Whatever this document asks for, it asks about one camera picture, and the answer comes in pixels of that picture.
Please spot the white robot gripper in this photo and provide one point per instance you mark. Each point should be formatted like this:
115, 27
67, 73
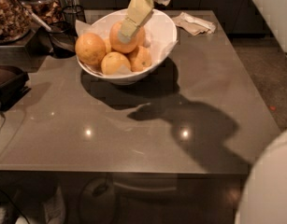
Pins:
138, 11

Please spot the white ceramic bowl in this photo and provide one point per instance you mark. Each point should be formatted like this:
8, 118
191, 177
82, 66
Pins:
161, 38

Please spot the small hidden middle orange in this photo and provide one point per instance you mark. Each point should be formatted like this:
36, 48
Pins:
107, 45

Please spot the front yellowish orange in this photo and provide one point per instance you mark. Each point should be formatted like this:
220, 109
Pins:
113, 62

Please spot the crumpled brown paper napkin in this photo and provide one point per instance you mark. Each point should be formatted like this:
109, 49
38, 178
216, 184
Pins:
194, 25

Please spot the large glass nut jar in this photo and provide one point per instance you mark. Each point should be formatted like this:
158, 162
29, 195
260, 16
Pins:
14, 21

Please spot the black device at left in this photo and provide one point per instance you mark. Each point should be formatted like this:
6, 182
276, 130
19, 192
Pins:
12, 86

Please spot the black wire cup holder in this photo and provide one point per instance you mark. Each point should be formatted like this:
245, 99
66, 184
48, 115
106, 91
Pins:
73, 14

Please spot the white serving spoon handle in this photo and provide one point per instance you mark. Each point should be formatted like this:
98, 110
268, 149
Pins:
38, 20

